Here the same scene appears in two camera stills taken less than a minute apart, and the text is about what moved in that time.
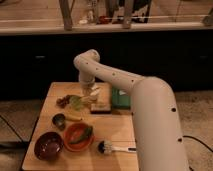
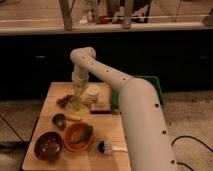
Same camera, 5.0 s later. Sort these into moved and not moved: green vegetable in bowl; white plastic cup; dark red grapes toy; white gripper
Moved: white gripper
Not moved: dark red grapes toy; green vegetable in bowl; white plastic cup
